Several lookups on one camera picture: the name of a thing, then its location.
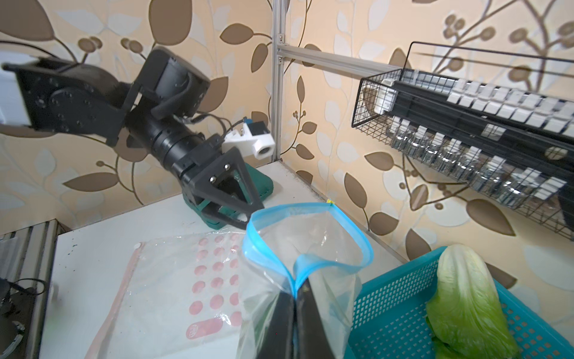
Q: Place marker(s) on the clear pink-zip dotted bag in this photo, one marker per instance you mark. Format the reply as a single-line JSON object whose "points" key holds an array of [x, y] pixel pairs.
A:
{"points": [[177, 293]]}

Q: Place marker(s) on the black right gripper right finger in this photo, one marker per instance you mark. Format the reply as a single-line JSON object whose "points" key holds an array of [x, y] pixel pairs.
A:
{"points": [[311, 339]]}

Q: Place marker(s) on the teal plastic basket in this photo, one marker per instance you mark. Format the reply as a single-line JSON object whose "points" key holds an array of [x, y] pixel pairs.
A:
{"points": [[390, 317]]}

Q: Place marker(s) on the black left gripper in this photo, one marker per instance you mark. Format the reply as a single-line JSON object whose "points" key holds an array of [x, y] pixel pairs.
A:
{"points": [[195, 161]]}

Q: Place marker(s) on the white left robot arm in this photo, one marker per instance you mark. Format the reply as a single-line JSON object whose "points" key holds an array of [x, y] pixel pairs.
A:
{"points": [[57, 96]]}

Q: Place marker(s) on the clear blue-zip zipper bag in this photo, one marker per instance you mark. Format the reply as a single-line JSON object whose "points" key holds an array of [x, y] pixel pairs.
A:
{"points": [[287, 244]]}

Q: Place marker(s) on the socket set black holder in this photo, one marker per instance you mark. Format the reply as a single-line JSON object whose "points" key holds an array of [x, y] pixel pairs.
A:
{"points": [[550, 154]]}

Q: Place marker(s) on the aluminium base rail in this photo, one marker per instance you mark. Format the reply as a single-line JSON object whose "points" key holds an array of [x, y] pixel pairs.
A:
{"points": [[27, 259]]}

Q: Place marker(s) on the green plastic tool case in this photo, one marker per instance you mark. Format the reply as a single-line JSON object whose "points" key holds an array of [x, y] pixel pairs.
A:
{"points": [[250, 190]]}

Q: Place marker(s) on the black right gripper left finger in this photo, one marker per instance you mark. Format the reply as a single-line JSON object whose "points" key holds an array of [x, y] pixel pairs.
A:
{"points": [[277, 339]]}

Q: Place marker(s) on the chinese cabbage in basket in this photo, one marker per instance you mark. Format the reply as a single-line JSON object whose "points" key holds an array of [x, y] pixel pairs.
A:
{"points": [[465, 314]]}

